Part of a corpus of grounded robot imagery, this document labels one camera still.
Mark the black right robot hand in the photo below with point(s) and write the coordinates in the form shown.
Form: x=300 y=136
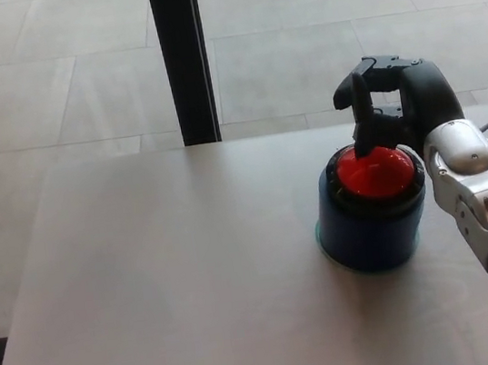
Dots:
x=428 y=95

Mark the red dome push button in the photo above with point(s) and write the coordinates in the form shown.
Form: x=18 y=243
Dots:
x=366 y=228

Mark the black vertical post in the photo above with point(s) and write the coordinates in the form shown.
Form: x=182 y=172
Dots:
x=185 y=58

